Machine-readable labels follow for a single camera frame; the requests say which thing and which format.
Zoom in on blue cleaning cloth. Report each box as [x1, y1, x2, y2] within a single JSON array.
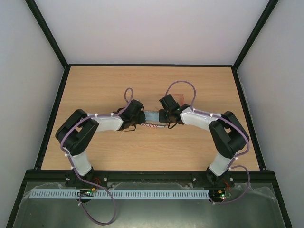
[[144, 111, 159, 122]]

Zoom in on striped sunglasses case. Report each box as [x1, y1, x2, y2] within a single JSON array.
[[140, 120, 167, 128]]

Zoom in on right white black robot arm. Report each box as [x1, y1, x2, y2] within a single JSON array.
[[159, 94, 250, 186]]

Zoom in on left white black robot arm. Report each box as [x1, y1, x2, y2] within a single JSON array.
[[55, 99, 145, 187]]

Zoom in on red transparent sunglasses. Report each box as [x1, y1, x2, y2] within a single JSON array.
[[172, 94, 184, 106]]

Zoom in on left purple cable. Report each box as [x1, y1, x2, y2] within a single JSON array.
[[60, 87, 117, 225]]

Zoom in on purple cable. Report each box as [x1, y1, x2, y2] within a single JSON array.
[[165, 81, 250, 205], [60, 87, 117, 225]]

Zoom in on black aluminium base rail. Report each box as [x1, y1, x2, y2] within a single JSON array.
[[23, 169, 276, 190]]

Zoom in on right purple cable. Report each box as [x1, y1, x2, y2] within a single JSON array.
[[165, 81, 250, 205]]

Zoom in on light blue slotted cable duct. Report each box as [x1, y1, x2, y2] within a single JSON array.
[[29, 189, 209, 200]]

